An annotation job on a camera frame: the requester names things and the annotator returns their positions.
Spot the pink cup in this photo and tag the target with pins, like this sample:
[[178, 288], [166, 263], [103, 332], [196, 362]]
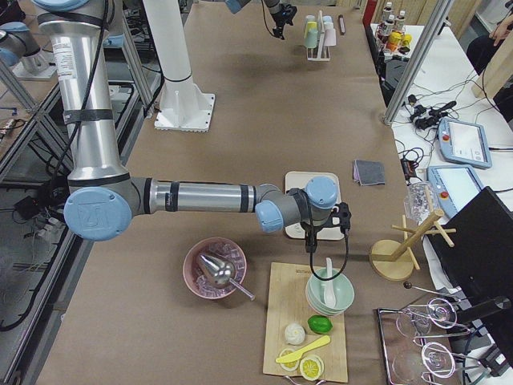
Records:
[[330, 38]]

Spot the white wire cup rack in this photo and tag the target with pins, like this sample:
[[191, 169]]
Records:
[[320, 53]]

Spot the white ceramic spoon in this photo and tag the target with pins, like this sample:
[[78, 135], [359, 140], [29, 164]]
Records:
[[329, 294]]

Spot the black monitor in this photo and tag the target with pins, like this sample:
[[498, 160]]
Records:
[[480, 262]]

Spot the green lime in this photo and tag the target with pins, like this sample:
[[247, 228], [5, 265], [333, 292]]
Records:
[[319, 324]]

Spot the green stacked bowls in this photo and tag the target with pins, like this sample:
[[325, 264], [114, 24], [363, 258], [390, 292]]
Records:
[[343, 289]]

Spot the blue teach pendant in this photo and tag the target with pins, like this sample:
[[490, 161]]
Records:
[[454, 186], [464, 143]]

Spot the green cup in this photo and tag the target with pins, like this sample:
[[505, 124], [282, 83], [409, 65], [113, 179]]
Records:
[[310, 40]]

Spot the yellow plastic knife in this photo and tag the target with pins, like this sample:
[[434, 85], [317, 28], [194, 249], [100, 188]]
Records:
[[297, 354]]

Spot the aluminium frame post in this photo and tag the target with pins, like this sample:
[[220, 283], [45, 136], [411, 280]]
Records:
[[423, 45]]

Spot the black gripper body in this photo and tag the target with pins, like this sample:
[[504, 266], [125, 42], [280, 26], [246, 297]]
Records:
[[311, 232], [279, 18]]

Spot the black wire glass rack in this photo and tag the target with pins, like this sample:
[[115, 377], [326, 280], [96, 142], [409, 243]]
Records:
[[428, 341]]

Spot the pink bowl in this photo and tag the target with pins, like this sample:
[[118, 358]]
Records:
[[195, 279]]

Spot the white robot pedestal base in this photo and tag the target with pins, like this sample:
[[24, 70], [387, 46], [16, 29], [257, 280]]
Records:
[[183, 106]]

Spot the wooden cutting board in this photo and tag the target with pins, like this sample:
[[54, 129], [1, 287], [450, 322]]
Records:
[[287, 303]]

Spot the grey folded cloth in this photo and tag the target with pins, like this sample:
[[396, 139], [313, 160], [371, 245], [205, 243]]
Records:
[[367, 173]]

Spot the white steamed bun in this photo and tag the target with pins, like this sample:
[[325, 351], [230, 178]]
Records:
[[294, 334]]

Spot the wooden mug tree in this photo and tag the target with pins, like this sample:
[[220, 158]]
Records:
[[394, 260]]

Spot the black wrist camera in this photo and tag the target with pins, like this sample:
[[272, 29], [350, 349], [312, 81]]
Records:
[[344, 216]]

